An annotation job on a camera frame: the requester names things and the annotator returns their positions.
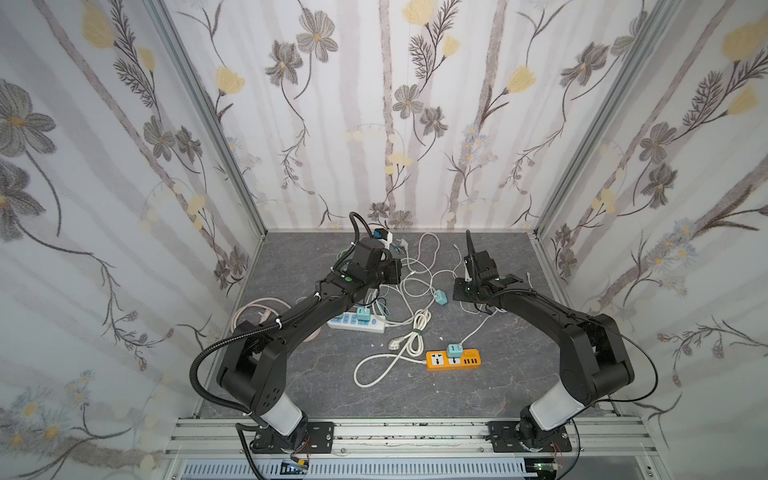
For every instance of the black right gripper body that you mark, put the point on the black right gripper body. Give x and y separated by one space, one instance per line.
475 264

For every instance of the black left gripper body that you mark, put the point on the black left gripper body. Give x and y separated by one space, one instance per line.
391 270

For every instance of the teal charger plug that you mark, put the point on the teal charger plug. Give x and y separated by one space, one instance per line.
440 297
363 314
454 351

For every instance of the white blue power strip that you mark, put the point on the white blue power strip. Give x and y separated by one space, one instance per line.
349 321

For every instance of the orange power strip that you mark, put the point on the orange power strip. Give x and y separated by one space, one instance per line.
440 361

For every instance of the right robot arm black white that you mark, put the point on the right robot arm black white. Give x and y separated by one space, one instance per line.
593 359

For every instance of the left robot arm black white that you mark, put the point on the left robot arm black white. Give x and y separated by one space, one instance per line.
247 371

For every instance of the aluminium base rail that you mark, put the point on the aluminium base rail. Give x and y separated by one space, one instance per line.
590 448

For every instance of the white slotted cable duct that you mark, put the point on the white slotted cable duct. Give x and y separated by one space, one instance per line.
405 468

